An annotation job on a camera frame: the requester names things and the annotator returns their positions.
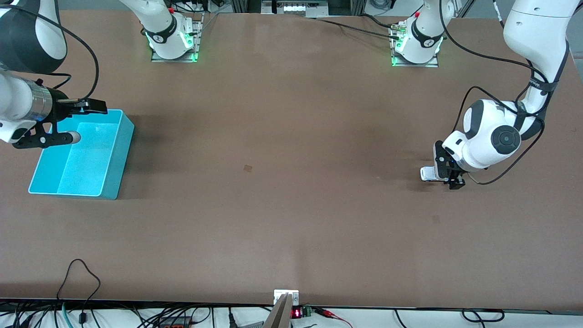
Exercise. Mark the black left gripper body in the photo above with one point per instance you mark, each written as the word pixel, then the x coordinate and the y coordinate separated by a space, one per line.
pixel 452 172

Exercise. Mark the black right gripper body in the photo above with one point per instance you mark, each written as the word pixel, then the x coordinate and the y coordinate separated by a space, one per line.
pixel 59 107

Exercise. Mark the white jeep toy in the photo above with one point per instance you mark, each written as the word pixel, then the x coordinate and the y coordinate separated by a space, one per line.
pixel 428 173

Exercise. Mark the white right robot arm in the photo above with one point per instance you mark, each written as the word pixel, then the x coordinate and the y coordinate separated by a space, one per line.
pixel 18 95

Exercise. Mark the turquoise plastic bin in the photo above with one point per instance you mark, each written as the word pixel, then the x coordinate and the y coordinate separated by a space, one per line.
pixel 86 168

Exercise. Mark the red digit display module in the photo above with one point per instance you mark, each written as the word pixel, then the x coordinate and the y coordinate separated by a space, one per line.
pixel 297 313

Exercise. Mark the silver box with white lights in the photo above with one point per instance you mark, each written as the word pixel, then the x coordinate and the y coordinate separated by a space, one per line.
pixel 296 7

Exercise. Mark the black box with red switches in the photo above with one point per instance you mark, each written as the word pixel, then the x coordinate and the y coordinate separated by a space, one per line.
pixel 175 322

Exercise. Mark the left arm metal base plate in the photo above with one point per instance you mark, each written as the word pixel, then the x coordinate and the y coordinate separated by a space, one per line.
pixel 395 61

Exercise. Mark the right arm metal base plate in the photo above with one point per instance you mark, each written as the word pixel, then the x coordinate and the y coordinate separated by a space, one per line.
pixel 196 43

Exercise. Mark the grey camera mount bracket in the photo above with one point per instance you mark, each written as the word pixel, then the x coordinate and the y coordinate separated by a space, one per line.
pixel 282 314

